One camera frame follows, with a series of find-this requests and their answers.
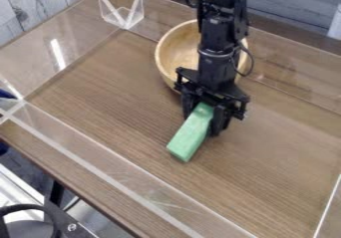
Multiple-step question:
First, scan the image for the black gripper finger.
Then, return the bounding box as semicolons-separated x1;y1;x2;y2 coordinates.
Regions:
210;106;231;136
180;94;198;119

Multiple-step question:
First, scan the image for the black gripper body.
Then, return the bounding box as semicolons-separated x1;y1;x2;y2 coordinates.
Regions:
174;67;250;120

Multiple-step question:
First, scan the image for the green rectangular block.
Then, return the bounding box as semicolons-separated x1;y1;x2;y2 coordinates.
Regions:
167;103;212;162

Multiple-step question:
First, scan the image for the brown wooden bowl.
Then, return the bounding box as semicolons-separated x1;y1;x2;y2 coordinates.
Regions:
153;18;250;96

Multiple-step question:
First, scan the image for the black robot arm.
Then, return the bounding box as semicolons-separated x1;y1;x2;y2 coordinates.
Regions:
174;0;248;136

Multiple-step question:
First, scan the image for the black metal table leg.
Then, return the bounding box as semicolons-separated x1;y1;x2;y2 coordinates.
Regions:
49;181;65;206

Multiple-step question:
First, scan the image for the grey metal clamp plate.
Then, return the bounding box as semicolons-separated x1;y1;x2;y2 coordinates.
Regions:
44;201;99;238

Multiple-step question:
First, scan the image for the clear acrylic corner bracket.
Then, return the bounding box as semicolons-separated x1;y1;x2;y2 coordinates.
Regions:
97;0;144;30

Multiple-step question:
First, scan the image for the clear acrylic front wall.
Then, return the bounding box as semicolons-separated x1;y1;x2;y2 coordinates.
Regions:
0;80;256;238

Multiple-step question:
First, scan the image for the black cable loop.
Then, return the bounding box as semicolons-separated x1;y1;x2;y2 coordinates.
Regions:
0;203;61;238

